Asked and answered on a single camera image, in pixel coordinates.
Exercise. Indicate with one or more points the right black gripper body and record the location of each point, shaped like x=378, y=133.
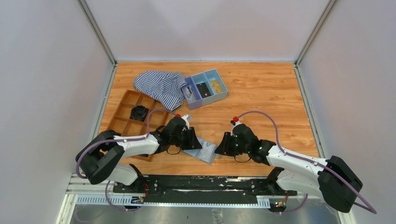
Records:
x=231, y=144

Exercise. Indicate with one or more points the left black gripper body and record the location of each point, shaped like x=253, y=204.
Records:
x=187, y=138

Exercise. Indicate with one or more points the grey card holder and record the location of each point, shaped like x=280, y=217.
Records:
x=193, y=153

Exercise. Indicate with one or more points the blue three-compartment box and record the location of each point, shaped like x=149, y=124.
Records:
x=206, y=77

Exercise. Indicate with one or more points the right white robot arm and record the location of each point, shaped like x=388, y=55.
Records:
x=330, y=179

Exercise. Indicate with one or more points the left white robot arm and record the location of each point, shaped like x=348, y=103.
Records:
x=100, y=160

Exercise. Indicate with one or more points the patterned card in holder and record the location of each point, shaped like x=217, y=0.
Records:
x=207, y=153

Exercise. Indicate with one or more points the silver card in box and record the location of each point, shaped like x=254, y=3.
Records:
x=189, y=94

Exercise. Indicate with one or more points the black card in box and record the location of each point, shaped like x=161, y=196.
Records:
x=203, y=90

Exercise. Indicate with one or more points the gold card in box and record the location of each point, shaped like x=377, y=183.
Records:
x=216, y=86

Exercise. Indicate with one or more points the black ribbed round part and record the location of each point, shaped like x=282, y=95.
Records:
x=139, y=113

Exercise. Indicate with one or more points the wooden compartment tray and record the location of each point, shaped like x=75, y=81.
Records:
x=121, y=122

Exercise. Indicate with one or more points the striped blue white cloth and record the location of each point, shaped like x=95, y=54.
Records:
x=163, y=86

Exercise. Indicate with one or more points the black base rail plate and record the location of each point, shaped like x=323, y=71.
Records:
x=202, y=189

